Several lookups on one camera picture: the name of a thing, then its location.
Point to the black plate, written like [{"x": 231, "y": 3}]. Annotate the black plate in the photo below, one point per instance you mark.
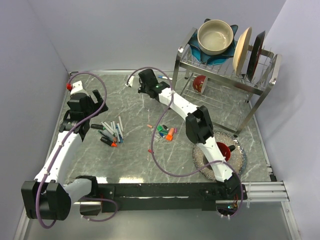
[{"x": 255, "y": 54}]

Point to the blue capped white marker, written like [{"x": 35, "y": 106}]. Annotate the blue capped white marker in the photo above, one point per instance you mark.
[{"x": 164, "y": 77}]

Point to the steel dish rack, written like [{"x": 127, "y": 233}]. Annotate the steel dish rack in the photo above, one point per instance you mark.
[{"x": 233, "y": 100}]

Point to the beige ceramic bowl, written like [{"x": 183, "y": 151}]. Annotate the beige ceramic bowl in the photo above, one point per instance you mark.
[{"x": 214, "y": 37}]

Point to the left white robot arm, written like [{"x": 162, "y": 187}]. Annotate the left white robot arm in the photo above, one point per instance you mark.
[{"x": 45, "y": 197}]

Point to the teal star shaped plate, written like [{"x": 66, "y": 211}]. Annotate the teal star shaped plate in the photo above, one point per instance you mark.
[{"x": 212, "y": 60}]

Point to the small red bowl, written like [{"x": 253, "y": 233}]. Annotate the small red bowl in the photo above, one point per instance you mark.
[{"x": 199, "y": 84}]

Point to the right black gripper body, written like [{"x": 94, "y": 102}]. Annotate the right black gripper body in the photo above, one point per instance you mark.
[{"x": 142, "y": 89}]

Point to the black orange highlighter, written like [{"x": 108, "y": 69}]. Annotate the black orange highlighter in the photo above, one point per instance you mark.
[{"x": 108, "y": 141}]

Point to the beige plate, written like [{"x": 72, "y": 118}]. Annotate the beige plate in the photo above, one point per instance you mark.
[{"x": 241, "y": 50}]

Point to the green highlighter cap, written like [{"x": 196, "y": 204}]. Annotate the green highlighter cap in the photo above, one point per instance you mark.
[{"x": 159, "y": 128}]

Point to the orange highlighter cap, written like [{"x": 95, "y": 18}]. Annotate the orange highlighter cap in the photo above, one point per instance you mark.
[{"x": 169, "y": 137}]

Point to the black green highlighter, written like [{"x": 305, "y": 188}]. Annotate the black green highlighter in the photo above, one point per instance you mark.
[{"x": 97, "y": 126}]

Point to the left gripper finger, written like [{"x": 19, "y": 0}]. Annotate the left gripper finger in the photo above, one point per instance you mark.
[
  {"x": 97, "y": 95},
  {"x": 101, "y": 107}
]

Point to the speckled grey plate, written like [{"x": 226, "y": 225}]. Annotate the speckled grey plate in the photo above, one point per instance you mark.
[{"x": 202, "y": 154}]

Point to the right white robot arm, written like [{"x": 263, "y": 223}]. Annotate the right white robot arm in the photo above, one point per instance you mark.
[{"x": 198, "y": 129}]

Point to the red black mug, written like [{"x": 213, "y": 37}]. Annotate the red black mug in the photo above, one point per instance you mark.
[{"x": 226, "y": 150}]

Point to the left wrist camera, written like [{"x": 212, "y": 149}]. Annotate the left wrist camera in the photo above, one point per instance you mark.
[{"x": 76, "y": 87}]

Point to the black base bar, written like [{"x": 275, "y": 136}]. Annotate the black base bar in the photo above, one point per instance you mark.
[{"x": 165, "y": 196}]

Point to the dark blue pen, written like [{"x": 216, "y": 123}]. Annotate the dark blue pen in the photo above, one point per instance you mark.
[{"x": 119, "y": 135}]

